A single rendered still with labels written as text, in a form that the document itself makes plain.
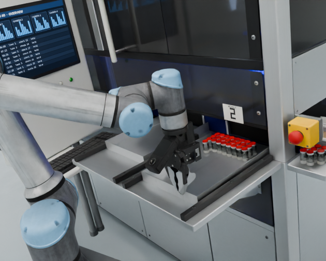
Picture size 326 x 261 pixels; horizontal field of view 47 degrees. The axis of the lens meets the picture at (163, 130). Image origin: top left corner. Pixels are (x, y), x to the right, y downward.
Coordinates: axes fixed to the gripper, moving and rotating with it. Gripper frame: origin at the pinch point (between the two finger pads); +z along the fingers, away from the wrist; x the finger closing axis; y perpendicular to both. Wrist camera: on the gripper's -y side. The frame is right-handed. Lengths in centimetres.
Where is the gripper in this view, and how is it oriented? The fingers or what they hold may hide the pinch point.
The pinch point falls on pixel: (179, 191)
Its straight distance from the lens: 110.6
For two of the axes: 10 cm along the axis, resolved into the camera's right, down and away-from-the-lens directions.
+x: -6.4, -1.9, 7.4
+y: 7.5, -3.6, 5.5
